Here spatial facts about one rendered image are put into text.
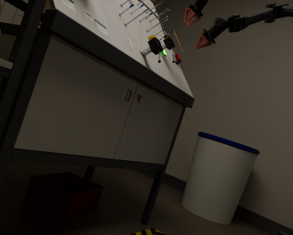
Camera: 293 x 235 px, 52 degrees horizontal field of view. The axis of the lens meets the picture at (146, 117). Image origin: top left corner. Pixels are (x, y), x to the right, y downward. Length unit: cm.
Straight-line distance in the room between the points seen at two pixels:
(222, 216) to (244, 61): 172
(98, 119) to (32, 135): 32
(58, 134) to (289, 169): 244
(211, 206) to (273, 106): 124
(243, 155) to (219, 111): 94
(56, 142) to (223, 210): 188
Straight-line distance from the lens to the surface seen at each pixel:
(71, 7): 113
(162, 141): 181
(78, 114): 121
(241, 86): 347
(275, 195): 319
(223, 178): 267
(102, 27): 124
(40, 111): 109
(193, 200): 276
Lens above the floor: 62
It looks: 1 degrees up
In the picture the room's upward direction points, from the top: 18 degrees clockwise
